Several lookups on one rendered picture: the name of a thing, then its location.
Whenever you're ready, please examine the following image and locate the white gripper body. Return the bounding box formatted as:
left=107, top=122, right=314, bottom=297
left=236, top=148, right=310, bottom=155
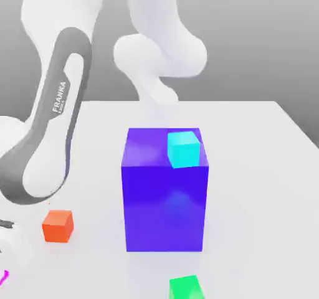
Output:
left=0, top=229, right=35, bottom=272

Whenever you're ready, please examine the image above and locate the small green cube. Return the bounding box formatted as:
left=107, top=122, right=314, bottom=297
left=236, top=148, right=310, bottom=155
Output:
left=169, top=275, right=206, bottom=299

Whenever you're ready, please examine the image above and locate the small cyan cube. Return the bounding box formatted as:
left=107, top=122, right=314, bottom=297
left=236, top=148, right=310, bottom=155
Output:
left=167, top=131, right=201, bottom=169

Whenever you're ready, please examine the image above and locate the large blue box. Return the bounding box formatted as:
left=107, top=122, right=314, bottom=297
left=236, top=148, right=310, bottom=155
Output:
left=121, top=127, right=209, bottom=253

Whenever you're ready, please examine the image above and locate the small orange cube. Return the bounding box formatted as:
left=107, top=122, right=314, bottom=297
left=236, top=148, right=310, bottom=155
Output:
left=41, top=209, right=75, bottom=244

